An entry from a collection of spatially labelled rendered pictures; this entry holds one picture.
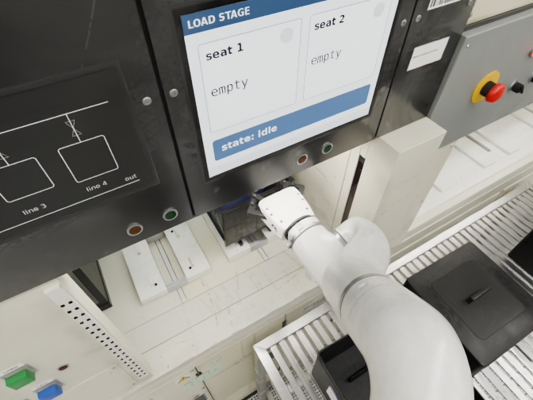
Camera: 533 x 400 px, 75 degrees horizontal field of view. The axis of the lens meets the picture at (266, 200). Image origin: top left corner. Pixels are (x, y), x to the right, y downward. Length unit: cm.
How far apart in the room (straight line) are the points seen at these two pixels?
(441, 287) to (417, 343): 83
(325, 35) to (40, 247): 42
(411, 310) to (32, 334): 53
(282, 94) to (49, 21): 25
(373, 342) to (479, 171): 123
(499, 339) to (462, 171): 63
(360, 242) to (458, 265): 68
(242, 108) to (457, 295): 91
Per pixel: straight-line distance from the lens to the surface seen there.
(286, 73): 45
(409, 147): 67
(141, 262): 112
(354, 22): 48
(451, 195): 141
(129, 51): 36
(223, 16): 38
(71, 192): 43
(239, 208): 91
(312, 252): 69
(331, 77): 50
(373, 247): 61
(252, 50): 41
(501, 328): 120
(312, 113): 51
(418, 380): 35
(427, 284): 117
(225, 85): 41
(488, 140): 171
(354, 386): 109
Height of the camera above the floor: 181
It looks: 50 degrees down
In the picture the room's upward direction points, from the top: straight up
